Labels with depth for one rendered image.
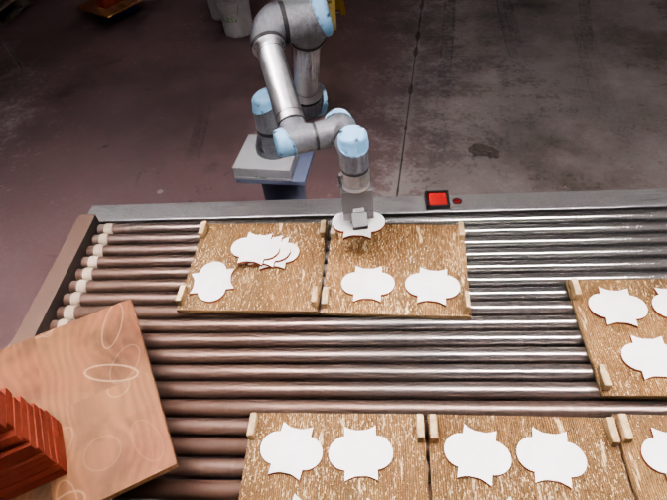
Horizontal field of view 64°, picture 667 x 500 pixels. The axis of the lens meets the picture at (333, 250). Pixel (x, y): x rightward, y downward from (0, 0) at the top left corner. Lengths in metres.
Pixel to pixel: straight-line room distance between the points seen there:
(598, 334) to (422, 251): 0.52
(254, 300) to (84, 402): 0.50
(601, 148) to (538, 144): 0.37
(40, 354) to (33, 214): 2.35
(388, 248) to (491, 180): 1.81
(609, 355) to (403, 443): 0.56
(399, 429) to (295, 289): 0.51
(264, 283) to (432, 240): 0.52
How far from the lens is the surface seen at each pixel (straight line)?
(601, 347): 1.52
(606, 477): 1.36
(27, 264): 3.51
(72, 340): 1.53
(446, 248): 1.65
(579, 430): 1.39
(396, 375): 1.41
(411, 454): 1.30
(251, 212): 1.85
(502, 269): 1.65
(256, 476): 1.31
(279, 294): 1.56
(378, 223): 1.54
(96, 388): 1.42
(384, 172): 3.39
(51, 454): 1.29
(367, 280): 1.55
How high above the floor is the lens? 2.14
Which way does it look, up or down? 47 degrees down
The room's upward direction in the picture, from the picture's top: 7 degrees counter-clockwise
